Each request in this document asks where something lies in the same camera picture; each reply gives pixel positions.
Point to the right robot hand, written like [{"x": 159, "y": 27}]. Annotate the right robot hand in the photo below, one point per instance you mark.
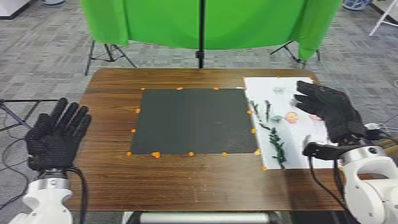
[{"x": 335, "y": 110}]

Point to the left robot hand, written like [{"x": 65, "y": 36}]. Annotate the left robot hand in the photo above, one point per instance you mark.
[{"x": 56, "y": 140}]

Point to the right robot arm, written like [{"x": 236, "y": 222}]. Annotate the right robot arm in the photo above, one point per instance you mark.
[{"x": 371, "y": 186}]

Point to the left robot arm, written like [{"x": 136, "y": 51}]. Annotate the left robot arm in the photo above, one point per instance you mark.
[{"x": 47, "y": 200}]

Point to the pink flower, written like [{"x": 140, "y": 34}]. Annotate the pink flower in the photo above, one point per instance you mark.
[{"x": 292, "y": 117}]

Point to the blue flower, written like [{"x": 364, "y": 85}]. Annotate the blue flower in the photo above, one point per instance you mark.
[{"x": 276, "y": 118}]

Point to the white flower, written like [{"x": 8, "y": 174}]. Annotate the white flower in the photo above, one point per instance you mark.
[{"x": 278, "y": 89}]

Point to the white sheet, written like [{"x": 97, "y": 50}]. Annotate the white sheet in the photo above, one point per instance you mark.
[{"x": 294, "y": 140}]

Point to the green sprig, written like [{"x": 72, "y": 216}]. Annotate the green sprig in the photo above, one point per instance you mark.
[
  {"x": 278, "y": 145},
  {"x": 255, "y": 107}
]

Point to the black tripod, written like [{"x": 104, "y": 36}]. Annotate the black tripod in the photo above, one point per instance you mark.
[
  {"x": 109, "y": 55},
  {"x": 294, "y": 53}
]

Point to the dark mat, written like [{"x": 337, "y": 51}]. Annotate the dark mat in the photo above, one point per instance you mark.
[{"x": 197, "y": 121}]

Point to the white stand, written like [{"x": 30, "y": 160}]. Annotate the white stand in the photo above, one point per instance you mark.
[{"x": 385, "y": 18}]

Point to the blue white vase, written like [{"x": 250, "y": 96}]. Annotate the blue white vase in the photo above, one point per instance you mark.
[{"x": 358, "y": 4}]

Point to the black stand pole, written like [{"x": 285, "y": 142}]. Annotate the black stand pole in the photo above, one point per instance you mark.
[{"x": 202, "y": 33}]

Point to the pale grey bar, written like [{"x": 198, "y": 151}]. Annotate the pale grey bar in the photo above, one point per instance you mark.
[{"x": 202, "y": 218}]

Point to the black metal frame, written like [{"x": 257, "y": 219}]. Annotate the black metal frame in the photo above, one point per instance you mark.
[{"x": 19, "y": 113}]

